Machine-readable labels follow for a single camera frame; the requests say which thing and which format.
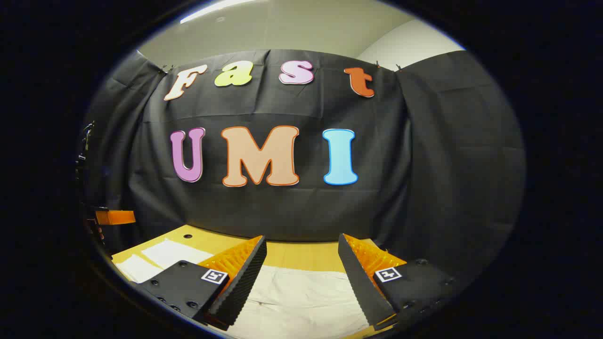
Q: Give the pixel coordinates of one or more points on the black backdrop cloth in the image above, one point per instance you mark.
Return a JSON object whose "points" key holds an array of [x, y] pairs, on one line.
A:
{"points": [[292, 207]]}

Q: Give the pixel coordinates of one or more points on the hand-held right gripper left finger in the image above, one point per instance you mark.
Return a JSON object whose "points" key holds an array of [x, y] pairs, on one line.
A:
{"points": [[242, 282]]}

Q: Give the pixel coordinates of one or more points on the white jeans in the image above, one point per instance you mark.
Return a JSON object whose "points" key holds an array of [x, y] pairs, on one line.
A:
{"points": [[301, 301]]}

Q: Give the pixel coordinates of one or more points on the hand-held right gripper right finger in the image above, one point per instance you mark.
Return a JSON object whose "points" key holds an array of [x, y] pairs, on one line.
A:
{"points": [[360, 282]]}

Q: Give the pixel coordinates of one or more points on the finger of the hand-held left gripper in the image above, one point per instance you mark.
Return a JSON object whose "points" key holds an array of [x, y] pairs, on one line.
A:
{"points": [[115, 217]]}

